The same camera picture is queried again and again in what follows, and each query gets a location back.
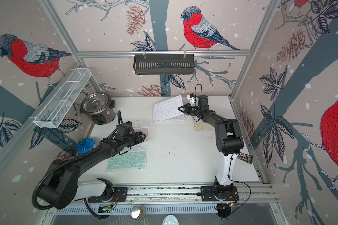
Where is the black hanging wall basket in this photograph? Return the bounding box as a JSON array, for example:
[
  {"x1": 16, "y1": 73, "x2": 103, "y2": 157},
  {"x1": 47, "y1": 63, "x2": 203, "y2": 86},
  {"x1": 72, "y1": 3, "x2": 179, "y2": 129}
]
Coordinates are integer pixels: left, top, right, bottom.
[{"x1": 133, "y1": 53, "x2": 195, "y2": 75}]

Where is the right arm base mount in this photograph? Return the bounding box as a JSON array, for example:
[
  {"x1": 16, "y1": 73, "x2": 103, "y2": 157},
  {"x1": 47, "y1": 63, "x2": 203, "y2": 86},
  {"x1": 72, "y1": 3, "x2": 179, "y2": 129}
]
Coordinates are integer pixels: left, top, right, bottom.
[{"x1": 200, "y1": 183, "x2": 239, "y2": 202}]

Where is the white keyboard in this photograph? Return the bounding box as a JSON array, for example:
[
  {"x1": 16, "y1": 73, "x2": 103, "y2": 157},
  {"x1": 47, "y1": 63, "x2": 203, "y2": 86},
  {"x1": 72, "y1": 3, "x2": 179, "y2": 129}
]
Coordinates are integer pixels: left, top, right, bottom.
[{"x1": 153, "y1": 95, "x2": 184, "y2": 122}]

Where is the yellow keyboard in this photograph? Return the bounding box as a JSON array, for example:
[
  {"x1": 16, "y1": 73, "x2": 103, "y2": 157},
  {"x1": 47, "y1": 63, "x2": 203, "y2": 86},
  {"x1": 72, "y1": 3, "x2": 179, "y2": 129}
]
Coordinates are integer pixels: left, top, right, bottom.
[{"x1": 192, "y1": 119, "x2": 215, "y2": 132}]

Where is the aluminium rail track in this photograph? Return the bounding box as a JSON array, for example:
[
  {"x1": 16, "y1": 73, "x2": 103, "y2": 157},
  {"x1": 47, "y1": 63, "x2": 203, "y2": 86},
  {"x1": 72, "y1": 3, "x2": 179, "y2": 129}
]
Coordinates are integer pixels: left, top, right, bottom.
[{"x1": 46, "y1": 182, "x2": 279, "y2": 206}]

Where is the white round lid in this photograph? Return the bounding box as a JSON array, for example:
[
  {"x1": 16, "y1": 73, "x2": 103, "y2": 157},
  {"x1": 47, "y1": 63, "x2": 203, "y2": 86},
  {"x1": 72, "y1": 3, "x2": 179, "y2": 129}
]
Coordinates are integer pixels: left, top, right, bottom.
[{"x1": 162, "y1": 215, "x2": 179, "y2": 225}]

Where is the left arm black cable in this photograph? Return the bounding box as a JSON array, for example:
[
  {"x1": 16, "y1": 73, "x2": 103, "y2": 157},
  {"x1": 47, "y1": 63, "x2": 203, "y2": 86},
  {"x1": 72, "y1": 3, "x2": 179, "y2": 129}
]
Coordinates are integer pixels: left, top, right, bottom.
[{"x1": 83, "y1": 196, "x2": 113, "y2": 220}]

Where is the white wire mesh shelf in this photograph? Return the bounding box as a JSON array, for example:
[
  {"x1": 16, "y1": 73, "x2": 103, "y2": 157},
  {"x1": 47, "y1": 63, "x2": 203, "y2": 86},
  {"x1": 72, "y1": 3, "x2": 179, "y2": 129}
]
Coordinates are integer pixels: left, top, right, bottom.
[{"x1": 33, "y1": 68, "x2": 92, "y2": 128}]

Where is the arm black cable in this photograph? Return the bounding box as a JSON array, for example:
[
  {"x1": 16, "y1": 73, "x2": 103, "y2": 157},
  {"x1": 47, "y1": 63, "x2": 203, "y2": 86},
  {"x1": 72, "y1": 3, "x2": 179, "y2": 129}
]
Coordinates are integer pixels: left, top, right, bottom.
[
  {"x1": 83, "y1": 196, "x2": 113, "y2": 220},
  {"x1": 227, "y1": 153, "x2": 253, "y2": 212}
]

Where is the purple candy bar wrapper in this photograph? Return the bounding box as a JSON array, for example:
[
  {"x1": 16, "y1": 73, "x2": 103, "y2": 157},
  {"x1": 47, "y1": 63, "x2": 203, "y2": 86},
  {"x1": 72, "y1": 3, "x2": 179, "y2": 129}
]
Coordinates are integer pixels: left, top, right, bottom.
[{"x1": 237, "y1": 152, "x2": 253, "y2": 165}]

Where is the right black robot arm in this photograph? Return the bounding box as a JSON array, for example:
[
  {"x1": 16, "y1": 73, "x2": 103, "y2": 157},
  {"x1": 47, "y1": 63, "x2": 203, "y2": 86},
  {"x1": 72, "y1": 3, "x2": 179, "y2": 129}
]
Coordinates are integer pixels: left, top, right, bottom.
[{"x1": 178, "y1": 94, "x2": 244, "y2": 187}]

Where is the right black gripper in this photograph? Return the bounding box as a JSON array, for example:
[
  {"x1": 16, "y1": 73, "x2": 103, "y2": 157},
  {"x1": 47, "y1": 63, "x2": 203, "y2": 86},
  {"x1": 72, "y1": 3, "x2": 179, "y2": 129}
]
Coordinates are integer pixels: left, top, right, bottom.
[{"x1": 179, "y1": 103, "x2": 202, "y2": 116}]

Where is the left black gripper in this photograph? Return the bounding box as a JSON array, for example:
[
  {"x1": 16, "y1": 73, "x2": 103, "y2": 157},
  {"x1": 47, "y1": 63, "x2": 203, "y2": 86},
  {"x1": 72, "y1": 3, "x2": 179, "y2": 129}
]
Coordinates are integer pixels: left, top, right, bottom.
[{"x1": 123, "y1": 130, "x2": 147, "y2": 148}]

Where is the green keyboard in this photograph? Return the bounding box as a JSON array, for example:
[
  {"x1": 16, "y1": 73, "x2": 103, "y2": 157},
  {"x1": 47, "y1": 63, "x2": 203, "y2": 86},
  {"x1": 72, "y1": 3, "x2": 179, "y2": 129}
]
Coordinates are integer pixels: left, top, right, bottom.
[{"x1": 106, "y1": 146, "x2": 147, "y2": 172}]

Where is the steel rice cooker pot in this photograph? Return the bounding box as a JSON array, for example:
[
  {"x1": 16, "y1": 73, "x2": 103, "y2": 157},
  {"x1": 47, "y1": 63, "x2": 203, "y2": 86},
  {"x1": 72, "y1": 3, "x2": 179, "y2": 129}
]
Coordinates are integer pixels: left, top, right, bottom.
[{"x1": 80, "y1": 92, "x2": 116, "y2": 125}]

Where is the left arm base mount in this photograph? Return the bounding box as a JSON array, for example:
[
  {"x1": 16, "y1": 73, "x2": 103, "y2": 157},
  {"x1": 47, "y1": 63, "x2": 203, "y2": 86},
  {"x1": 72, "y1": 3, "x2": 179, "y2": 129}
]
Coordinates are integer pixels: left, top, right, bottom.
[{"x1": 87, "y1": 187, "x2": 128, "y2": 203}]

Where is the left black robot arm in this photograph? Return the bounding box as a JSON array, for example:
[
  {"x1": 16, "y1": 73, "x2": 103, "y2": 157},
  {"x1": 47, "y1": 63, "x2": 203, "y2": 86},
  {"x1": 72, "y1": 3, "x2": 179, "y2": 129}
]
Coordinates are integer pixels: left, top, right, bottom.
[{"x1": 32, "y1": 122, "x2": 146, "y2": 210}]

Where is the blue lidded container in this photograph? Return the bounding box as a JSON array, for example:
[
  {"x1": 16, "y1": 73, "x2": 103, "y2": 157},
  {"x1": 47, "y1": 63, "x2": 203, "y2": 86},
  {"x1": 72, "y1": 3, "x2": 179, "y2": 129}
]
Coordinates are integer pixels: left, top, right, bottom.
[{"x1": 77, "y1": 138, "x2": 95, "y2": 154}]

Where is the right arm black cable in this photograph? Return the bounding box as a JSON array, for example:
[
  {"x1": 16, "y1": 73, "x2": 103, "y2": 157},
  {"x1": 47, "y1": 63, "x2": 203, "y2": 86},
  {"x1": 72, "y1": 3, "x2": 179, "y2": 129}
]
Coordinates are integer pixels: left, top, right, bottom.
[{"x1": 227, "y1": 153, "x2": 253, "y2": 212}]

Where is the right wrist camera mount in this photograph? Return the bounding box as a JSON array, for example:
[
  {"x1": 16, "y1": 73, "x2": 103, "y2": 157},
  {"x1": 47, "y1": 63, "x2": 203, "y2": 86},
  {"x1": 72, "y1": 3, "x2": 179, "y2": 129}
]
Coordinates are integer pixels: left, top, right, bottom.
[{"x1": 187, "y1": 94, "x2": 197, "y2": 106}]

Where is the pink keyboard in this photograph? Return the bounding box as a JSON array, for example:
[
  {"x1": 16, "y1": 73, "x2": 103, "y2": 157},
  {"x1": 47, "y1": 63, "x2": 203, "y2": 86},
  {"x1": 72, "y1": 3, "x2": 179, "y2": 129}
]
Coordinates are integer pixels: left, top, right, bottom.
[
  {"x1": 133, "y1": 124, "x2": 149, "y2": 142},
  {"x1": 154, "y1": 114, "x2": 185, "y2": 123}
]

